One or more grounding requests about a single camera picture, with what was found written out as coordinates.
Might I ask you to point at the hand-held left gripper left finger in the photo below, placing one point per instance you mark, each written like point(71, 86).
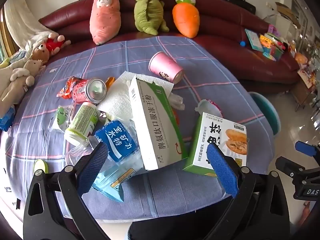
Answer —
point(93, 167)

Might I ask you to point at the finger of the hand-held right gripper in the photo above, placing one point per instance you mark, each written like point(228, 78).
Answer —
point(287, 166)
point(306, 148)

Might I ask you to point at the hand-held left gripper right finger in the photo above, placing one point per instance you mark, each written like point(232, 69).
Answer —
point(222, 170)

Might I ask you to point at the teal plastic basin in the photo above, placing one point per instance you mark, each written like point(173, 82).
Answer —
point(267, 112)

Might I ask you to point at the white and green medicine box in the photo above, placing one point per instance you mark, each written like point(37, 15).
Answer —
point(152, 130)

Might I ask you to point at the white paper towel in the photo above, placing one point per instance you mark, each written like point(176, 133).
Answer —
point(115, 100)

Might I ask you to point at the red snack wrapper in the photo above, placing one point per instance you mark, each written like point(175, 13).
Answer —
point(66, 88)

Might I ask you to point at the white plastic wrapper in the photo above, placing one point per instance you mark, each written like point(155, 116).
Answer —
point(176, 100)

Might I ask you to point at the orange snack packet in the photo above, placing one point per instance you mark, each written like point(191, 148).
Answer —
point(110, 81)

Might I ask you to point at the blue plastic packet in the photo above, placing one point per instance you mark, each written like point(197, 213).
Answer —
point(112, 185)

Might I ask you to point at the green food box with burger picture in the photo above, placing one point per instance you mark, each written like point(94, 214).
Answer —
point(197, 155)

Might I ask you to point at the clear water bottle blue label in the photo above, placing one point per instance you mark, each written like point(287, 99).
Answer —
point(117, 140)

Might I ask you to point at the green and white drink bottle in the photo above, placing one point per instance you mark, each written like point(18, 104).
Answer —
point(82, 120)

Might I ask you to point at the small dark printed packet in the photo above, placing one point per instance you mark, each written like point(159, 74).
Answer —
point(103, 115)

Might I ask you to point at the green round lid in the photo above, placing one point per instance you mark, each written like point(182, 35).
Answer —
point(40, 165)

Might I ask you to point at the wooden side table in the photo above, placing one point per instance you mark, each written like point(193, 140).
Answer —
point(300, 92)

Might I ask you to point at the small green and white packet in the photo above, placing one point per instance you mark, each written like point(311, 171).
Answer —
point(60, 117)

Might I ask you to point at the orange pouch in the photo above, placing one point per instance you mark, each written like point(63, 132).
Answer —
point(175, 116)

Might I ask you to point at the red drink can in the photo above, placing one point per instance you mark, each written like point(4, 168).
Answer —
point(82, 91)

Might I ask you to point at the pile of colourful toys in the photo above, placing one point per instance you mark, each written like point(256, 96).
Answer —
point(272, 47)

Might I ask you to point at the purple plaid blanket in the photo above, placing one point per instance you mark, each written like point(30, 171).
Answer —
point(200, 62)

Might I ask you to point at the pink paper cup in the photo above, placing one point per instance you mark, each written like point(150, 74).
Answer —
point(162, 66)

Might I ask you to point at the teal picture book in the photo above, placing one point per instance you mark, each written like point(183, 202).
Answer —
point(253, 40)

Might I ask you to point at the small blue ball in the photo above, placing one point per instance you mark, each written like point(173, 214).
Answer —
point(242, 43)

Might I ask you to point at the brown teddy bear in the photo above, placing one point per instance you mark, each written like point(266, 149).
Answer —
point(41, 53)

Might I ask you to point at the red plush toy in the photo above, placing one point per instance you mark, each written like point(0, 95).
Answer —
point(53, 45)

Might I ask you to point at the cardboard box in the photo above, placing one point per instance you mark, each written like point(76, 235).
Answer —
point(286, 11)

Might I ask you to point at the dark red leather sofa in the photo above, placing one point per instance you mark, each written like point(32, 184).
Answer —
point(225, 30)

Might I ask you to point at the pink rabbit plush pillow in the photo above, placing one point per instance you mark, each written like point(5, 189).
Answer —
point(105, 22)

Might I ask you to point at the orange carrot plush toy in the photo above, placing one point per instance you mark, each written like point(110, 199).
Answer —
point(186, 20)

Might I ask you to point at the white cloth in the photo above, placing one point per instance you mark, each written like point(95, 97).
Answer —
point(22, 30)

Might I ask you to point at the green plush toy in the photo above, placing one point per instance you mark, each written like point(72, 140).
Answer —
point(147, 12)

